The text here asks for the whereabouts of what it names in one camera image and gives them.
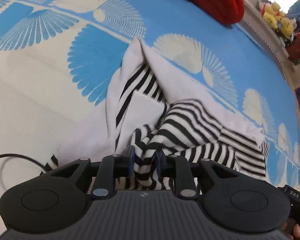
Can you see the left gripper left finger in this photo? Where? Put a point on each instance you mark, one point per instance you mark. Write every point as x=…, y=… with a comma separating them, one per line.
x=108, y=170

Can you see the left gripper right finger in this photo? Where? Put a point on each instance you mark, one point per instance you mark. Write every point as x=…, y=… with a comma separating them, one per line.
x=177, y=168

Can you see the blue white patterned bedsheet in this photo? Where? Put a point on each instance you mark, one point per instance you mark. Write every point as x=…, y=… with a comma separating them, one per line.
x=57, y=58

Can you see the person's right hand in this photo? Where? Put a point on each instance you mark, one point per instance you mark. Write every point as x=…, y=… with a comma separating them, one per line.
x=295, y=233

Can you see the yellow plush toy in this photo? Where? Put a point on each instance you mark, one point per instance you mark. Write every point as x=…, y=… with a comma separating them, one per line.
x=277, y=19

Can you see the dark red cushion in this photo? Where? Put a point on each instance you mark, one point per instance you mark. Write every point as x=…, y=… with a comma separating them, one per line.
x=294, y=49

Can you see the black white striped garment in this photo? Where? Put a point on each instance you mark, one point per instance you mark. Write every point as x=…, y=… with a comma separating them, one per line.
x=152, y=105

